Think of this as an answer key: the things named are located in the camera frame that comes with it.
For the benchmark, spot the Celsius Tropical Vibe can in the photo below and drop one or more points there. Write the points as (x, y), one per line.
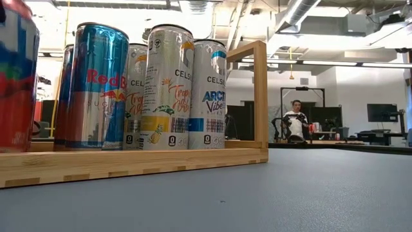
(135, 96)

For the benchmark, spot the Red Bull can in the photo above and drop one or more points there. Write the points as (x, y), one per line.
(96, 87)
(64, 96)

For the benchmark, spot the red Fanta can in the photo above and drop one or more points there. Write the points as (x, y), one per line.
(16, 96)

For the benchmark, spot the bamboo slatted shelf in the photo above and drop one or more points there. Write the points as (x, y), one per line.
(128, 164)

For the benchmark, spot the person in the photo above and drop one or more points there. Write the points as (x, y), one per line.
(296, 120)

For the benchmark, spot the black computer monitor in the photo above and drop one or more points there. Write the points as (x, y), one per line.
(325, 116)
(381, 112)

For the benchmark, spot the ceiling light strip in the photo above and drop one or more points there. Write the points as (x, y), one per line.
(386, 65)
(331, 63)

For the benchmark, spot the red fabric panel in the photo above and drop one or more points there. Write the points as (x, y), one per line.
(37, 110)

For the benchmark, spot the black desk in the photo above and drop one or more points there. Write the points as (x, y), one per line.
(380, 138)

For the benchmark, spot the black gantry frame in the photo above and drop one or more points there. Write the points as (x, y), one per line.
(302, 88)

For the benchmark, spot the silver ceiling duct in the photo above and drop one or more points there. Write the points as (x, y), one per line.
(301, 11)

